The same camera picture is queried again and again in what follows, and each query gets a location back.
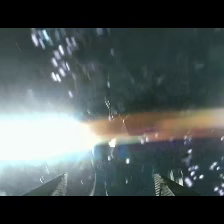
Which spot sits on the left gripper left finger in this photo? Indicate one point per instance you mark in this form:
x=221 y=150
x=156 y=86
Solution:
x=53 y=187

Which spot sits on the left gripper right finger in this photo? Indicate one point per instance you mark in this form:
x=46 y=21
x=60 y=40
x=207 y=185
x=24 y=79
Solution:
x=166 y=188

